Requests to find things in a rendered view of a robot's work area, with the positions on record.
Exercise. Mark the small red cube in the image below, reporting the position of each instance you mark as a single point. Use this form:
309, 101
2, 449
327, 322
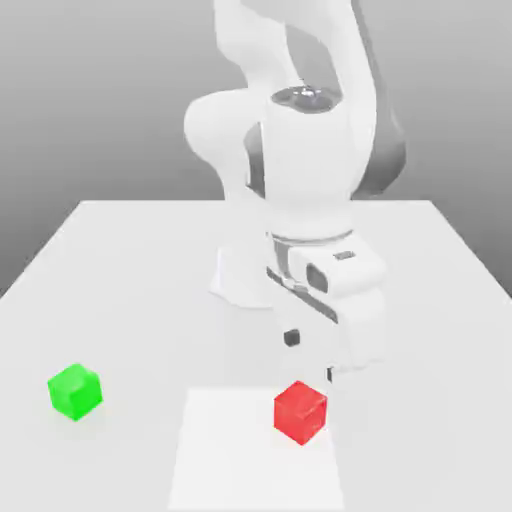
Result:
300, 412

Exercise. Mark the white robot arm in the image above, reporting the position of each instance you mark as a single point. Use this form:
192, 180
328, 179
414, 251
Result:
304, 168

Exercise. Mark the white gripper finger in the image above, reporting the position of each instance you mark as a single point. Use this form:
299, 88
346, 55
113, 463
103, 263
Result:
329, 374
292, 338

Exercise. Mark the small green cube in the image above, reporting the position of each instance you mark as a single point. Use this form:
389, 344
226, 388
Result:
75, 392

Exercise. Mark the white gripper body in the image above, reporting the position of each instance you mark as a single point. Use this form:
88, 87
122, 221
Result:
360, 332

